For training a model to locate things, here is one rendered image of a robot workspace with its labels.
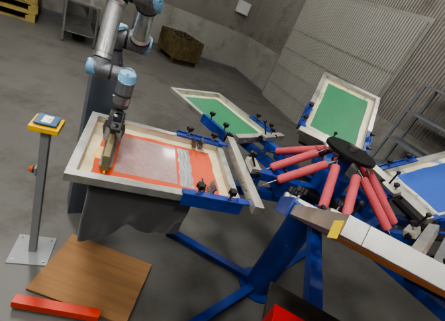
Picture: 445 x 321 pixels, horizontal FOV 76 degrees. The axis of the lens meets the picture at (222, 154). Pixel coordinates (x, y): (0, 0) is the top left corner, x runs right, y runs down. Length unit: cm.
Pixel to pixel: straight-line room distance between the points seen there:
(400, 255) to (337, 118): 224
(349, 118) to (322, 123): 29
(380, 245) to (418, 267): 7
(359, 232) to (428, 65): 524
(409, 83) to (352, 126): 305
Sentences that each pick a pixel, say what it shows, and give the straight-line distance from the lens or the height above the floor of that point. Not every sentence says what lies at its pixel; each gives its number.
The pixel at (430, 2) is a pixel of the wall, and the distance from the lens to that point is 613.
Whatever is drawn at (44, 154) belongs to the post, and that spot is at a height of 77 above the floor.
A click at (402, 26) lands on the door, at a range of 610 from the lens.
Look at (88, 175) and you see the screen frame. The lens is 127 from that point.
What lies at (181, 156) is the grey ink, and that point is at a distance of 163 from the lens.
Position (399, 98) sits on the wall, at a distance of 574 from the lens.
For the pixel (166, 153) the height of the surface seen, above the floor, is 95.
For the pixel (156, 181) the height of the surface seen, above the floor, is 95.
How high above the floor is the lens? 178
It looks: 27 degrees down
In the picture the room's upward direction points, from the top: 25 degrees clockwise
